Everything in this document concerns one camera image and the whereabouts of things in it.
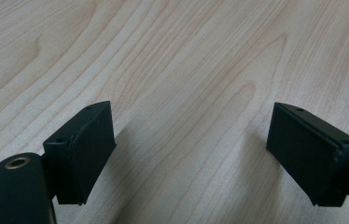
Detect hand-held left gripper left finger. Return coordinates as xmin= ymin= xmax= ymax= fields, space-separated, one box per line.
xmin=42 ymin=101 xmax=117 ymax=206

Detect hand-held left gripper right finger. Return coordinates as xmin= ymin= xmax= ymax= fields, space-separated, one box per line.
xmin=265 ymin=102 xmax=349 ymax=208

